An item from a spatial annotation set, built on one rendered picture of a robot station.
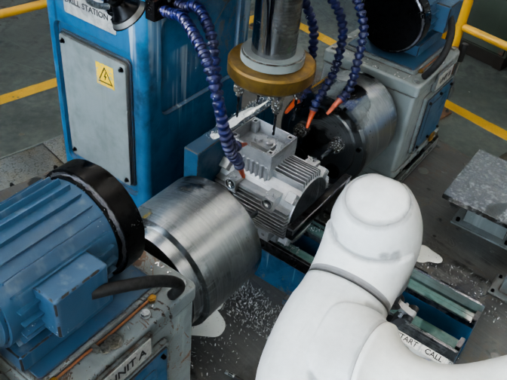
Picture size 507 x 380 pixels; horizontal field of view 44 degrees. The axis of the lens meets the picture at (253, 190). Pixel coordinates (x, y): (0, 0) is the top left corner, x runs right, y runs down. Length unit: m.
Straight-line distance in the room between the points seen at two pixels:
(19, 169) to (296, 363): 1.95
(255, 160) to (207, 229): 0.28
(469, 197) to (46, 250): 1.19
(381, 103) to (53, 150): 1.41
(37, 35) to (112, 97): 2.98
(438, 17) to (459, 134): 2.05
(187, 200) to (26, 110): 2.49
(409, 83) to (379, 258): 1.03
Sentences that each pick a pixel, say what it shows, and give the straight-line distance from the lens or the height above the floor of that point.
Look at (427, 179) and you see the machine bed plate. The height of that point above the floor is 0.80.
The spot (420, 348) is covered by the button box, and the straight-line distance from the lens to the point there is 1.14.
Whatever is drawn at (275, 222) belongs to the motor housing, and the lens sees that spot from 1.37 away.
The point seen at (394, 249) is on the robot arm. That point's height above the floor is 1.48.
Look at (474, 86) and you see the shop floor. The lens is 4.31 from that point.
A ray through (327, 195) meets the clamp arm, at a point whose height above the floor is 1.03.
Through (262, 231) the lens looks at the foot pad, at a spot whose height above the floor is 0.98.
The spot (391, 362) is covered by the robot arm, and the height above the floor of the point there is 1.43.
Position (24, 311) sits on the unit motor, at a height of 1.30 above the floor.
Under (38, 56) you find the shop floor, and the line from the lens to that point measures 4.11.
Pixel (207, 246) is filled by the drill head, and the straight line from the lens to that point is 1.14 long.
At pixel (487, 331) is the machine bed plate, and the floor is 0.80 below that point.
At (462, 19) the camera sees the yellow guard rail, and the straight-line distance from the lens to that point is 3.62.
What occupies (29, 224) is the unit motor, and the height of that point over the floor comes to 1.36.
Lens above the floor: 1.94
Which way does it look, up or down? 40 degrees down
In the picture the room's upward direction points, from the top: 7 degrees clockwise
